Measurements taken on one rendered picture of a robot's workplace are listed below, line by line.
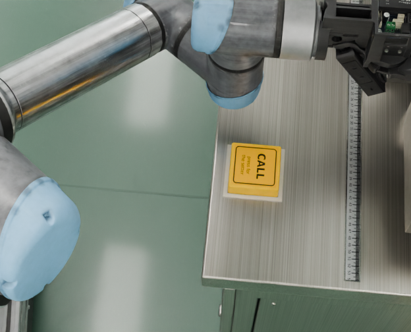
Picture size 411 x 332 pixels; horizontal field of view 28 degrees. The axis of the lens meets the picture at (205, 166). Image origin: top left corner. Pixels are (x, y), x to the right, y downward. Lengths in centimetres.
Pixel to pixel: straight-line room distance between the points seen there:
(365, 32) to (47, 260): 46
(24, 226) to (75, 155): 140
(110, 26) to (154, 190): 112
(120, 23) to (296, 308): 48
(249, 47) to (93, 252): 118
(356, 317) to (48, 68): 57
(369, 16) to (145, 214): 122
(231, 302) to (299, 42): 40
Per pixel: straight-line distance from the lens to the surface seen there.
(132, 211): 213
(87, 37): 105
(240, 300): 119
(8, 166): 86
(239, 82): 108
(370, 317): 124
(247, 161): 115
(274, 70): 125
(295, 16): 101
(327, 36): 101
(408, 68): 104
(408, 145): 111
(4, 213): 83
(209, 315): 203
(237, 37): 100
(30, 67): 100
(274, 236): 113
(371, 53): 102
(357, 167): 119
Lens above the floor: 195
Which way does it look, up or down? 64 degrees down
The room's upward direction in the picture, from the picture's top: straight up
